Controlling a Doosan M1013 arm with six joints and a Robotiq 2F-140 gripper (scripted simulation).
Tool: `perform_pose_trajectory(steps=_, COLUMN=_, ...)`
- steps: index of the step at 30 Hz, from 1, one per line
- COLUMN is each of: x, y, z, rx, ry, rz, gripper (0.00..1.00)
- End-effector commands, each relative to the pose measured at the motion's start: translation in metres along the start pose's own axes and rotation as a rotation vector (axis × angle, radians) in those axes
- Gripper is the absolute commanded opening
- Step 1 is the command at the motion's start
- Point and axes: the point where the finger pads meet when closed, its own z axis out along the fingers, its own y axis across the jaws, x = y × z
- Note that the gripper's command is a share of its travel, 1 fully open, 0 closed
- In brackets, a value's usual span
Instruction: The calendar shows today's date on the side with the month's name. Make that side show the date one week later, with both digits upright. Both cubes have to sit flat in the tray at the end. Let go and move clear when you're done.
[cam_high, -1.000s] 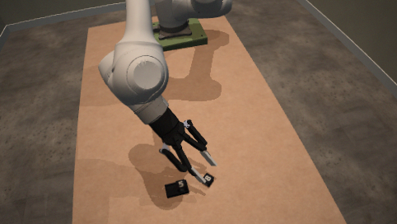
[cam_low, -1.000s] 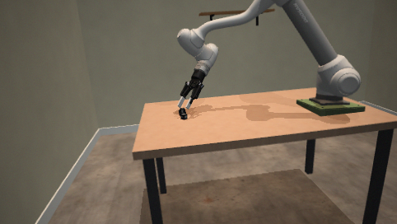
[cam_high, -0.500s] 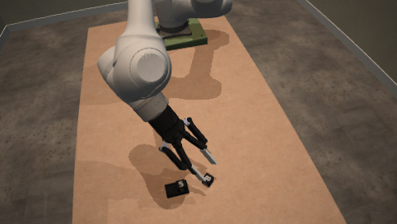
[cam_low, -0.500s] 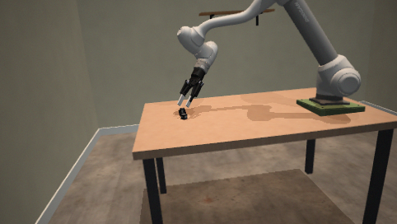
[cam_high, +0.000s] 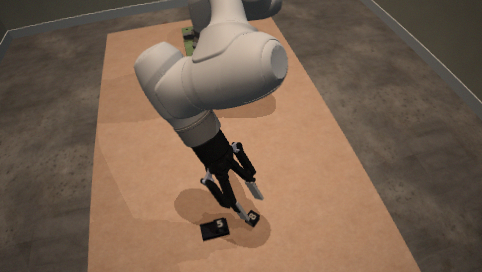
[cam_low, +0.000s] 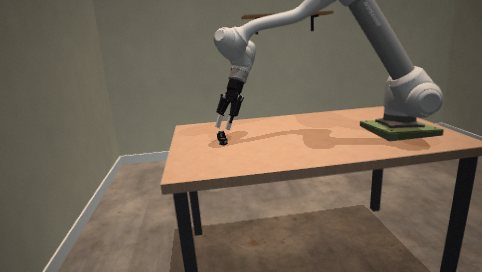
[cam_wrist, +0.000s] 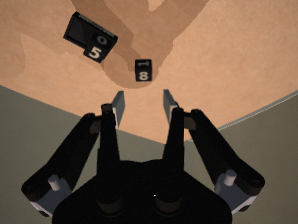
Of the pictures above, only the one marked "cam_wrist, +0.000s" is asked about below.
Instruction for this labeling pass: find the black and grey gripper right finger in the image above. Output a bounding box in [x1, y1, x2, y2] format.
[155, 89, 265, 215]

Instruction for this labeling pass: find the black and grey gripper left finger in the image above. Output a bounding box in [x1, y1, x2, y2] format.
[21, 91, 125, 217]

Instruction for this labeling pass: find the black cube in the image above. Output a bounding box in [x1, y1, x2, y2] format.
[135, 59, 152, 82]
[83, 32, 112, 63]

